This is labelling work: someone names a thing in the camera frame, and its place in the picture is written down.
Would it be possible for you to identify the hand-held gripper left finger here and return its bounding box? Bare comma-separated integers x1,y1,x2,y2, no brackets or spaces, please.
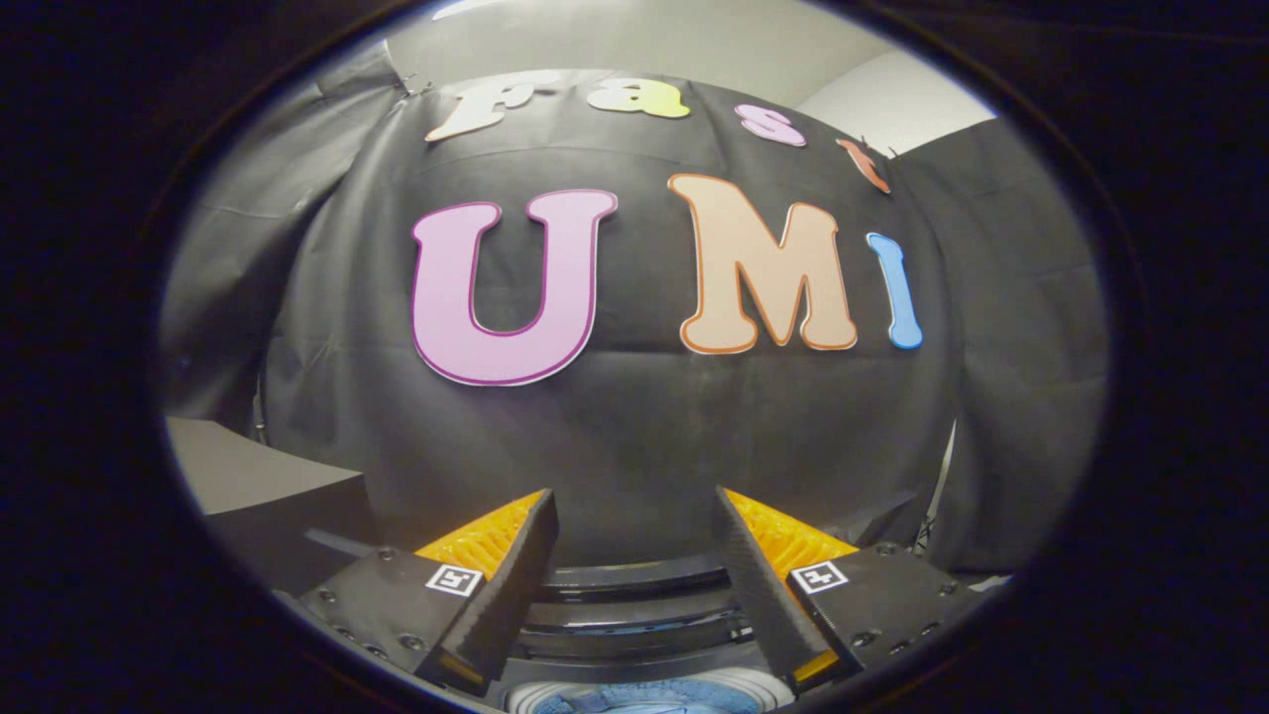
297,487,562,697

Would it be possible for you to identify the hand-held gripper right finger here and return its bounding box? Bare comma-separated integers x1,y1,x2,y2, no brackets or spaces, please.
712,485,988,693

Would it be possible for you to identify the light blue buttoned garment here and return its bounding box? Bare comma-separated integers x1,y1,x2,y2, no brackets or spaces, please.
540,684,764,714

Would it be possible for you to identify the black backdrop cloth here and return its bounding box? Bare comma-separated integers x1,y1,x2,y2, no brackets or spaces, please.
157,40,1111,578

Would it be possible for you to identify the thin black stand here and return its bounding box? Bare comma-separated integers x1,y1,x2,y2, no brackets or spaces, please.
914,421,959,558

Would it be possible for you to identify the grey and beige cabinet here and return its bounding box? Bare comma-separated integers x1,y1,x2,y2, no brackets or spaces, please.
164,416,386,598

